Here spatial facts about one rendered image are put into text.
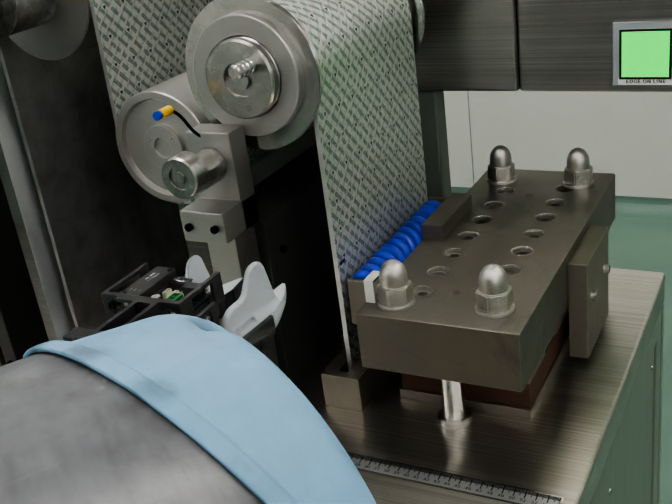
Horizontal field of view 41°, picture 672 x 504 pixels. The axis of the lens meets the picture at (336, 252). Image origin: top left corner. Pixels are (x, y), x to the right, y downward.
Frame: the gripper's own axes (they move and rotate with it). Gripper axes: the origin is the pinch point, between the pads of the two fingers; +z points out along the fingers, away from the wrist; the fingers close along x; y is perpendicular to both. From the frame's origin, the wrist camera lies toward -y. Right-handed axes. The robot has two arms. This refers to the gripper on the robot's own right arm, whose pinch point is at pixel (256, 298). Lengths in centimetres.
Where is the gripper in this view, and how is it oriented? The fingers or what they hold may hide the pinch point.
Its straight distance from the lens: 78.2
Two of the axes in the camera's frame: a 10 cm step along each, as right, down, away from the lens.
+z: 4.5, -4.2, 7.9
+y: -1.2, -9.0, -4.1
